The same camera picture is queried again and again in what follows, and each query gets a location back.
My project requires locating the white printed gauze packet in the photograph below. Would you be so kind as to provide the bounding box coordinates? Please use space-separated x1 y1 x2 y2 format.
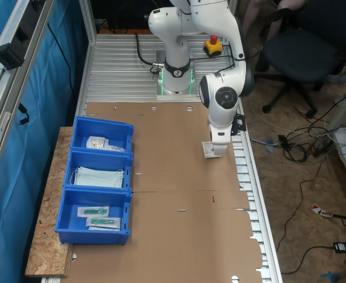
201 141 220 160
85 135 112 150

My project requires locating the grey tape piece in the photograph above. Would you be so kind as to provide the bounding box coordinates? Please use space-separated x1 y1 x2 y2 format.
265 136 276 154

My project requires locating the brown cardboard sheet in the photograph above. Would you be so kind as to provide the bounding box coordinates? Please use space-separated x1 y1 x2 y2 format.
61 101 264 283

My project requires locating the yellow emergency stop button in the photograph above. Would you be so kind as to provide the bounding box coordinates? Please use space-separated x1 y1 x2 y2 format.
203 34 223 58

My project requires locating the black power strip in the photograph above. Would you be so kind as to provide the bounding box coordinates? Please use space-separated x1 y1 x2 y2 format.
312 137 335 157

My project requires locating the black office chair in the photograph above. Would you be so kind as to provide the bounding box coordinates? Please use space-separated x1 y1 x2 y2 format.
251 0 346 119

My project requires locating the blue bin with gauze packets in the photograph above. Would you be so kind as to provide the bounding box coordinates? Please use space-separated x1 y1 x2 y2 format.
70 116 135 155

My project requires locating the red and white label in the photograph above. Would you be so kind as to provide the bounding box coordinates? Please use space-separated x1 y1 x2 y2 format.
311 203 334 219

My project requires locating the blue bin with masks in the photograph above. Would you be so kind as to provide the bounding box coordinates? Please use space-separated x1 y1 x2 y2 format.
62 148 134 192

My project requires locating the stack of pale face masks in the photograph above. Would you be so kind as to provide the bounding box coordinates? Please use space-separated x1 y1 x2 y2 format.
69 166 125 189

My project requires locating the person's leg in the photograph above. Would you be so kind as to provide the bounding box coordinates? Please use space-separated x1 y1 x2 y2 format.
265 0 306 33
242 0 266 35

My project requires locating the clear packet with green syringe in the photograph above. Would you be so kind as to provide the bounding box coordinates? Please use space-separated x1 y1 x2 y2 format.
86 217 122 231
77 206 110 218

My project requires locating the blue bin with syringe packets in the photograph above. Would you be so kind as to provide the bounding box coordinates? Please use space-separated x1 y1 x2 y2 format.
54 186 133 245

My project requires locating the blue tape piece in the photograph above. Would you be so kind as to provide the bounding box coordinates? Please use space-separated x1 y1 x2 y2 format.
319 271 342 281

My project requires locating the OSB wood board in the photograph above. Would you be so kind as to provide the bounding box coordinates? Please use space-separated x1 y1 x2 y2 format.
24 126 75 278

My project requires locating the aluminium beam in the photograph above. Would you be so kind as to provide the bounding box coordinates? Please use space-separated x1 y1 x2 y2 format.
0 0 55 204

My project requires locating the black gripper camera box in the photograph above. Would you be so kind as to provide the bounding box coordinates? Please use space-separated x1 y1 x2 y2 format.
230 114 248 137

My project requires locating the black cable plug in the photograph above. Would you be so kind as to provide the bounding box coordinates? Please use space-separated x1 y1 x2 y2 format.
17 103 30 126

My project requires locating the black camera on beam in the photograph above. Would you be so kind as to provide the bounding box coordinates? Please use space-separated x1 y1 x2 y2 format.
0 25 25 71

